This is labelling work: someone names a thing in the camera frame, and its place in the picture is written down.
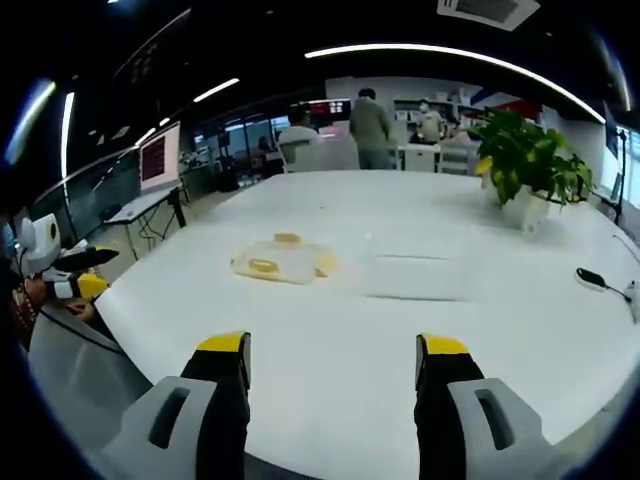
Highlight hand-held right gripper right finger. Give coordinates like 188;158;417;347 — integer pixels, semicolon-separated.
413;332;557;480

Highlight black tripod stand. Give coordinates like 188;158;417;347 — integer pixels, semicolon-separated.
602;102;632;226

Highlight ceiling air conditioner unit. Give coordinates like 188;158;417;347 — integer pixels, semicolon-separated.
436;0;542;32

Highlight green potted plant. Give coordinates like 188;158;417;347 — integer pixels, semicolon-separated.
465;106;597;232

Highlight black cable connector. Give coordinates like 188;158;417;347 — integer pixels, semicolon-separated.
574;267;610;292

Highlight large display screen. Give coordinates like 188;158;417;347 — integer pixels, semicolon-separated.
138;121;182;195

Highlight clear plastic bag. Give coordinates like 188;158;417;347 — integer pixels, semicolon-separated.
229;238;342;286

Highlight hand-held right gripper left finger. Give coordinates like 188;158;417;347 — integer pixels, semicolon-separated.
97;329;253;480

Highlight black cable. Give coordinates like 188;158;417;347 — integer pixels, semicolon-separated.
38;303;125;357

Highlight curved ceiling light strip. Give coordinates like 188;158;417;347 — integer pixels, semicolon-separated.
303;43;607;124

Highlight folding side table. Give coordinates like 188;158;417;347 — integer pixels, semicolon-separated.
101;184;189;254

